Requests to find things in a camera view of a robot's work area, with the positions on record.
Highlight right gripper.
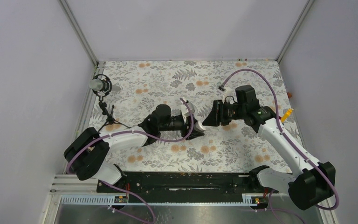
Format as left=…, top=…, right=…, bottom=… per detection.
left=202, top=99, right=247, bottom=126

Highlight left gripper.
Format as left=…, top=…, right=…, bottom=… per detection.
left=159, top=114, right=204, bottom=140

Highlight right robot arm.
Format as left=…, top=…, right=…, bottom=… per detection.
left=202, top=85, right=336, bottom=210

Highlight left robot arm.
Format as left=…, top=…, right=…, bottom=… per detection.
left=63, top=104, right=206, bottom=192

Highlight floral table mat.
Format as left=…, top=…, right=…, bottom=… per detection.
left=87, top=61, right=291, bottom=173

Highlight colourful toy block stack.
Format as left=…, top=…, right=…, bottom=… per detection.
left=280, top=108, right=294, bottom=123

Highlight microphone on tripod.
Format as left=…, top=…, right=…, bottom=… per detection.
left=89, top=74, right=130, bottom=131

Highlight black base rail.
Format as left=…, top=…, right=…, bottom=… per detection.
left=96, top=171, right=279, bottom=204

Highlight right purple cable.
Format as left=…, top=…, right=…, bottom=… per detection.
left=218, top=68, right=341, bottom=224

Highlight purple cable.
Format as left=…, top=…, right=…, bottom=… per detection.
left=66, top=98, right=195, bottom=224
left=218, top=68, right=341, bottom=224

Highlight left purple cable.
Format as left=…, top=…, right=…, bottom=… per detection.
left=66, top=98, right=195, bottom=224

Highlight white slotted cable duct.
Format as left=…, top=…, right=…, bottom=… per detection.
left=61, top=194, right=259, bottom=206

